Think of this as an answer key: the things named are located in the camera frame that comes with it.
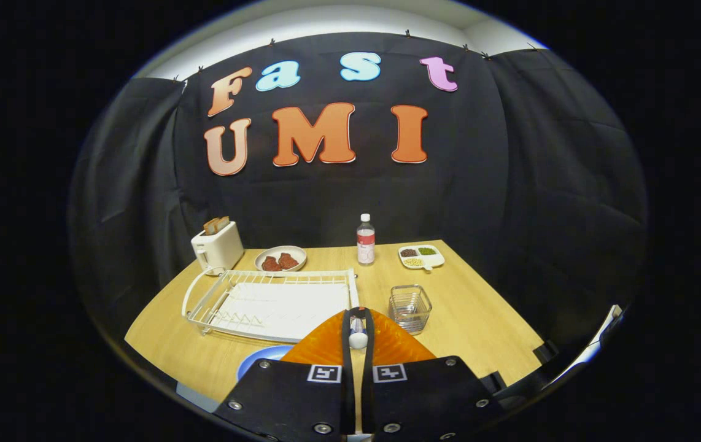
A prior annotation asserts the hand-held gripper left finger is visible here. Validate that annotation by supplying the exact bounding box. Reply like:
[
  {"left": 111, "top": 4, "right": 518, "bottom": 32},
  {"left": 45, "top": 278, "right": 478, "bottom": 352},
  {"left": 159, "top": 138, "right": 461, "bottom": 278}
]
[{"left": 212, "top": 309, "right": 357, "bottom": 442}]

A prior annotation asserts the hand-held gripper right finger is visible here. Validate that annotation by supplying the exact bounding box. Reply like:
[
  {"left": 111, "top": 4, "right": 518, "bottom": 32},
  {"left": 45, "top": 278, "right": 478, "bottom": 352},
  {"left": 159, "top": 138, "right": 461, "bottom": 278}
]
[{"left": 360, "top": 309, "right": 508, "bottom": 442}]

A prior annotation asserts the blue plate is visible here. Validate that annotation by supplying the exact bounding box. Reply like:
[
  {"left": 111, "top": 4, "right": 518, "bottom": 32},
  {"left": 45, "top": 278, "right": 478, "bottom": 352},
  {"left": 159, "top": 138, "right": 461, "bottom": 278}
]
[{"left": 237, "top": 345, "right": 295, "bottom": 381}]

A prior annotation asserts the metal wire basket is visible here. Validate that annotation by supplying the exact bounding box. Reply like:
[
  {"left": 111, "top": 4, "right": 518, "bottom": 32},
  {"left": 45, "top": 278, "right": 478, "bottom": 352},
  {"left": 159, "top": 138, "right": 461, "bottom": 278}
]
[{"left": 389, "top": 284, "right": 433, "bottom": 335}]

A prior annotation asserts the metal spoon with striped handle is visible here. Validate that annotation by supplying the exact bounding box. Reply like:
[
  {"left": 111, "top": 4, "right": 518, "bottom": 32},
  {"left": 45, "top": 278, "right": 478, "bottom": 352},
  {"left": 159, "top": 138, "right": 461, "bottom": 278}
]
[{"left": 349, "top": 316, "right": 368, "bottom": 351}]

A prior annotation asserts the white wire dish rack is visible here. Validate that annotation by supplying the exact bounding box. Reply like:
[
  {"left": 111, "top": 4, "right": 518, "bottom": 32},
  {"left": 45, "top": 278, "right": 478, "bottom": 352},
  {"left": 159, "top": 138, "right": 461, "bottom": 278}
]
[{"left": 182, "top": 268, "right": 360, "bottom": 343}]

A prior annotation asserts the white divided dish with beans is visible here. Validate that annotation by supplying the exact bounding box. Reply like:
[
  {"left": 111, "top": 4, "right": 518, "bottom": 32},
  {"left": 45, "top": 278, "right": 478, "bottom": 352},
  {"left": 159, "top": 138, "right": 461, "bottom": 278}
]
[{"left": 398, "top": 244, "right": 446, "bottom": 272}]

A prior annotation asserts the white oval plate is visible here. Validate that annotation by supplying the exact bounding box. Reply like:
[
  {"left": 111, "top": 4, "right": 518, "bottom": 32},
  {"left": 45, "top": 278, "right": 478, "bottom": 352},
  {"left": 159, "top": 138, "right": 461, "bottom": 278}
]
[{"left": 254, "top": 246, "right": 308, "bottom": 273}]

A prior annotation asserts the white toaster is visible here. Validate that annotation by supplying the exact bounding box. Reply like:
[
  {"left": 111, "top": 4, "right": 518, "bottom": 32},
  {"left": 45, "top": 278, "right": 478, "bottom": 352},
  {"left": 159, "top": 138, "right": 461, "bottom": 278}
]
[{"left": 191, "top": 221, "right": 245, "bottom": 276}]

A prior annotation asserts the clear bottle with red label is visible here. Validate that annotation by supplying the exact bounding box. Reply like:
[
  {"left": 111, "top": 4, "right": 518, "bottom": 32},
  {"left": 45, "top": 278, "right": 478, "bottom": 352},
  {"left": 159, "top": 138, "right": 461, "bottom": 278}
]
[{"left": 357, "top": 214, "right": 376, "bottom": 266}]

